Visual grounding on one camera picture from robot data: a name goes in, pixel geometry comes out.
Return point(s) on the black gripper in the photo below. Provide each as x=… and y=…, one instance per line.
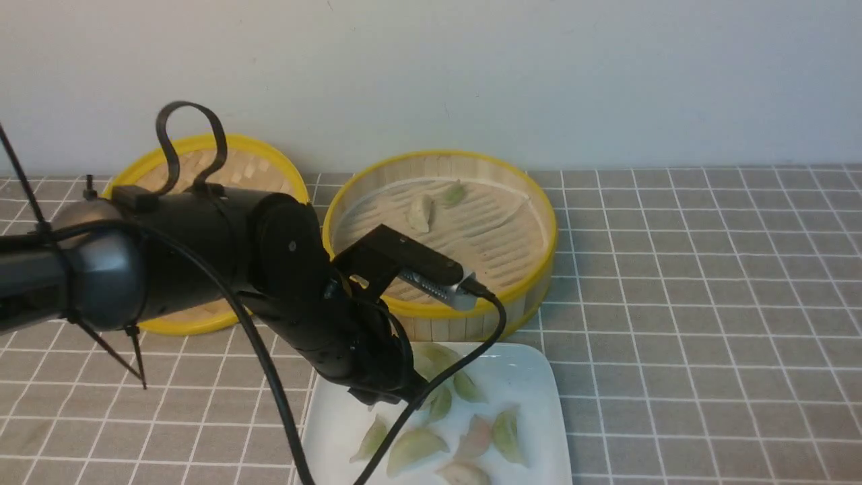
x=349, y=341

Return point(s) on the pale steamed dumpling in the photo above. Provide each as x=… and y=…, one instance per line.
x=420, y=213

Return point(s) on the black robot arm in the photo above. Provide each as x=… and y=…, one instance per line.
x=267, y=248

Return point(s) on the green dumpling plate top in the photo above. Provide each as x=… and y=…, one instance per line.
x=431, y=359

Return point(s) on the pink steamed dumpling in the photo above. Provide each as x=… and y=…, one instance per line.
x=476, y=440

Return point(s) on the white square plate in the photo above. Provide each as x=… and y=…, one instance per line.
x=511, y=375

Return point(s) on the green steamed dumpling in steamer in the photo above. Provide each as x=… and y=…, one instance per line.
x=454, y=194

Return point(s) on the green dumpling lower left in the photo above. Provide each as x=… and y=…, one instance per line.
x=372, y=439

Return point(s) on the small green dumpling centre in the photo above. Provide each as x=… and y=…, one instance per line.
x=439, y=404

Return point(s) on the small green dumpling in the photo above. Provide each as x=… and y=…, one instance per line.
x=439, y=404
x=467, y=389

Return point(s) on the green dumpling lower centre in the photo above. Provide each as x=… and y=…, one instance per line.
x=412, y=448

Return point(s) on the small green dumpling right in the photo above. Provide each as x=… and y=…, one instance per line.
x=467, y=389

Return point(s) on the pink dumpling bottom edge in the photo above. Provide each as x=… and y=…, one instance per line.
x=463, y=473

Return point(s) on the green dumpling lower right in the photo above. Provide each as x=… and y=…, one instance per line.
x=505, y=436

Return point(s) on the bamboo steamer basket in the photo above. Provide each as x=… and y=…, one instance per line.
x=504, y=230

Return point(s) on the woven bamboo steamer lid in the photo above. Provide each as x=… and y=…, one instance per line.
x=250, y=164

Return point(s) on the grey checked tablecloth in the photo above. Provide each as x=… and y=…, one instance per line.
x=702, y=325

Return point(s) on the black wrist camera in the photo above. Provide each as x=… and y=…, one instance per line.
x=384, y=255

